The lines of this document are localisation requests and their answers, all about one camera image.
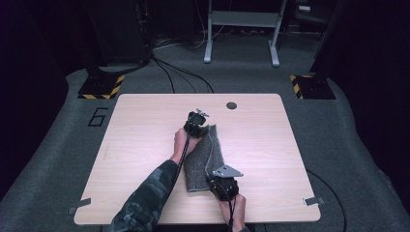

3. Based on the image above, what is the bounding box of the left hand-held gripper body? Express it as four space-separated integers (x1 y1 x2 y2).
183 108 211 139

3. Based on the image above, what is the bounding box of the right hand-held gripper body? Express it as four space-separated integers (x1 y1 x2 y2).
206 164 245 201

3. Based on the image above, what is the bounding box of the grey towel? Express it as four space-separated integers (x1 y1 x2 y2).
183 124 226 193

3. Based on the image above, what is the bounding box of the person's left hand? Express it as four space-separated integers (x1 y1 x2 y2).
170 128 202 164

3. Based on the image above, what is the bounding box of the person's right hand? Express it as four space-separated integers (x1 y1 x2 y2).
218 193 248 232

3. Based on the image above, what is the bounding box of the grey tape strip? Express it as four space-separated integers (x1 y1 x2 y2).
303 196 326 207
67 197 92 215

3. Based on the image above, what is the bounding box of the black stand base striped edge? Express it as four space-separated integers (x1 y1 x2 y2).
77 74 126 101
289 74 337 101

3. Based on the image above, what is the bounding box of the black cabinet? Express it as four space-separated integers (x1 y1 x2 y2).
81 0 151 67

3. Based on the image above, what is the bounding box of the right hand-held gripper black cable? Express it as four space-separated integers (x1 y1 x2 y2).
225 189 237 232

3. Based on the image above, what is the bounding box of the hand-held gripper black cable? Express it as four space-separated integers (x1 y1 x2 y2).
172 134 191 191
225 189 237 232

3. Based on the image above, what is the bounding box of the left hand-held gripper black cable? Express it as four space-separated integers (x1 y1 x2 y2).
172 134 191 191

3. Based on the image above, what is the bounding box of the black floor cable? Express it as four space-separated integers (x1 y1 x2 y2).
306 169 348 232
154 57 216 95
154 58 177 95

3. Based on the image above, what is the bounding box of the white metal desk frame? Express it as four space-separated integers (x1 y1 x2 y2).
203 0 288 68

